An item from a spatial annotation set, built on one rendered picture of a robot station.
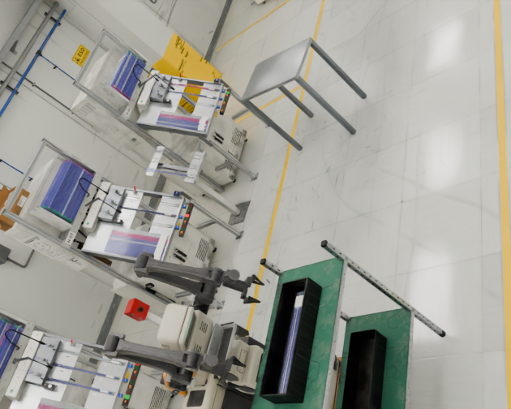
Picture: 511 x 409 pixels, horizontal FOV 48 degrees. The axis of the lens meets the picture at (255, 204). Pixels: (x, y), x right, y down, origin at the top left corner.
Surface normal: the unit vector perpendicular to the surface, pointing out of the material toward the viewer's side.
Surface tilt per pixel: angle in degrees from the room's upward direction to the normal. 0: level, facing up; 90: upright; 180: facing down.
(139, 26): 90
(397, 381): 0
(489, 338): 0
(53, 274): 89
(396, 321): 0
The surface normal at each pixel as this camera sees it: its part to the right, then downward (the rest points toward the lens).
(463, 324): -0.69, -0.51
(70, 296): 0.69, -0.27
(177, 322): -0.04, -0.56
